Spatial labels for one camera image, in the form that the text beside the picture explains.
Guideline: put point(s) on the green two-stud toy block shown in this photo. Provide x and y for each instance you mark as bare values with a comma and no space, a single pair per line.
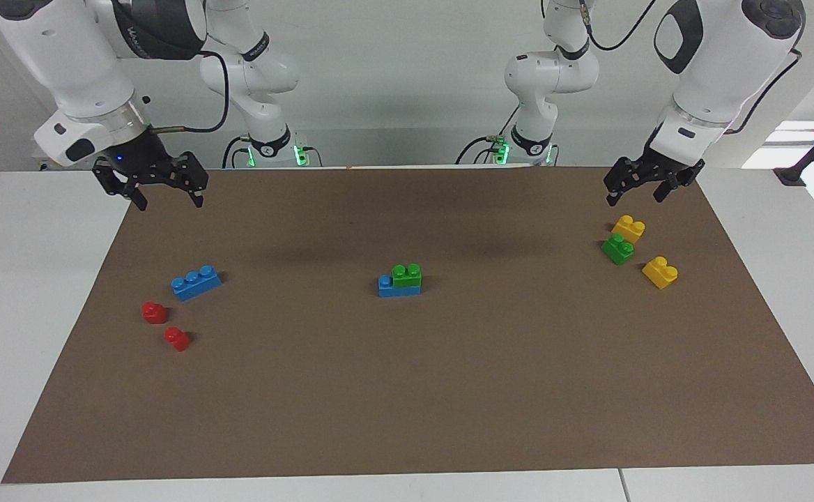
407,277
617,249

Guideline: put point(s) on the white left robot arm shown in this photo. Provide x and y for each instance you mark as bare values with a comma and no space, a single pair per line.
713,70

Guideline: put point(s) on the brown table mat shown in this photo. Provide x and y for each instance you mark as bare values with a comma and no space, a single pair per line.
407,390

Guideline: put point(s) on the blue three-stud toy block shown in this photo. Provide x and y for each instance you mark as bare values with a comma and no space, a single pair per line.
396,291
196,284

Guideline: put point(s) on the red one-stud toy block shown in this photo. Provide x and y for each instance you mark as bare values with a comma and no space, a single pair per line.
155,313
178,339

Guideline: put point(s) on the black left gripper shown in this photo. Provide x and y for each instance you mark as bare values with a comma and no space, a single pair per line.
665,166

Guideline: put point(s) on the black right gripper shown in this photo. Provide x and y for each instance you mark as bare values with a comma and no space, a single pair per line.
143,164

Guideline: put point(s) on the small white box green light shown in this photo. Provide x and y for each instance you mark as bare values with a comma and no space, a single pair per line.
501,150
300,150

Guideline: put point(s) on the yellow two-stud toy block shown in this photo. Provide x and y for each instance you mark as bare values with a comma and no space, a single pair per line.
628,229
659,273

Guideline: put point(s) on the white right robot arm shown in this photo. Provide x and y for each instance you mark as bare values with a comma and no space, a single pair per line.
65,63

